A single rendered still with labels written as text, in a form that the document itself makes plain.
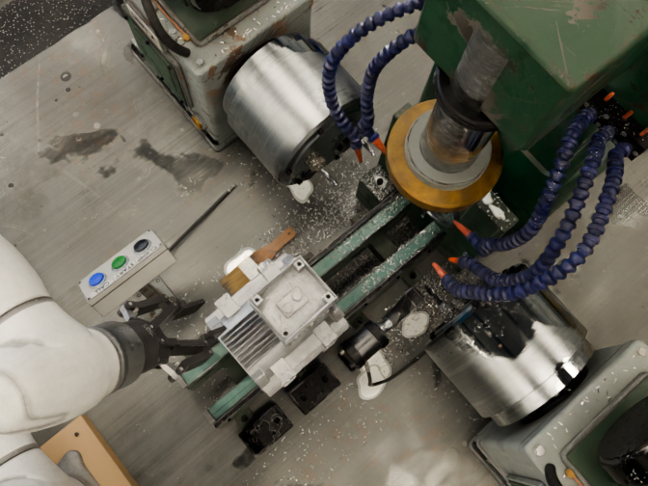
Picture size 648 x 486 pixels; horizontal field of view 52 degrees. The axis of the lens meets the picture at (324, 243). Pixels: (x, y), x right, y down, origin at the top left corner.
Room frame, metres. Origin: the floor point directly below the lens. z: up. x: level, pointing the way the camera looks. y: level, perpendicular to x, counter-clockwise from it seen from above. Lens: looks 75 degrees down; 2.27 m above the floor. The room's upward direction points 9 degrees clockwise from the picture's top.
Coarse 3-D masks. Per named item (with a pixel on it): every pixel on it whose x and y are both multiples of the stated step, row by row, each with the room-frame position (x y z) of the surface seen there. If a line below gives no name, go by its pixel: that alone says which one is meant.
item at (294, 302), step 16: (288, 272) 0.25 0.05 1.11; (304, 272) 0.25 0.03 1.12; (272, 288) 0.21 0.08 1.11; (288, 288) 0.22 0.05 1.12; (304, 288) 0.22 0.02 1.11; (320, 288) 0.23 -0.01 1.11; (256, 304) 0.18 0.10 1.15; (272, 304) 0.19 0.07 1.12; (288, 304) 0.19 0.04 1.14; (304, 304) 0.19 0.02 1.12; (320, 304) 0.20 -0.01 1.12; (272, 320) 0.16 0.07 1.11; (288, 320) 0.16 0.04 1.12; (304, 320) 0.17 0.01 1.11; (288, 336) 0.13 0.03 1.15
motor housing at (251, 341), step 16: (256, 288) 0.22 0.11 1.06; (240, 304) 0.18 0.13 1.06; (208, 320) 0.15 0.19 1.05; (224, 320) 0.15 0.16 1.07; (240, 320) 0.15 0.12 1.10; (256, 320) 0.15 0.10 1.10; (320, 320) 0.18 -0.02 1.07; (224, 336) 0.12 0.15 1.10; (240, 336) 0.12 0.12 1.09; (256, 336) 0.13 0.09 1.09; (272, 336) 0.13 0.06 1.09; (304, 336) 0.14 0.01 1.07; (240, 352) 0.10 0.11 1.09; (256, 352) 0.10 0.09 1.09; (272, 352) 0.11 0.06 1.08; (288, 352) 0.11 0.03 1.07; (304, 352) 0.12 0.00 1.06; (320, 352) 0.13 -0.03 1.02; (256, 368) 0.07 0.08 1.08; (272, 384) 0.05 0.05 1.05
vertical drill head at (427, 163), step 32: (480, 32) 0.41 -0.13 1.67; (480, 64) 0.39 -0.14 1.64; (480, 96) 0.38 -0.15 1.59; (416, 128) 0.44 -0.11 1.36; (448, 128) 0.39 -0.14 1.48; (416, 160) 0.39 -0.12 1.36; (448, 160) 0.38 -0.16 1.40; (480, 160) 0.41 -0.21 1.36; (416, 192) 0.35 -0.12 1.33; (448, 192) 0.36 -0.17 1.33; (480, 192) 0.37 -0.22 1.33
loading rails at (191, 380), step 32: (352, 224) 0.42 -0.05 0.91; (320, 256) 0.33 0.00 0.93; (352, 256) 0.36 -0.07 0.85; (384, 256) 0.37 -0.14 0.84; (416, 256) 0.36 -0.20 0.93; (352, 288) 0.27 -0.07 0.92; (384, 288) 0.29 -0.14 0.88; (352, 320) 0.22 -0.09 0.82; (224, 352) 0.11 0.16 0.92; (192, 384) 0.03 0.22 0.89; (224, 416) -0.02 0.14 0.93
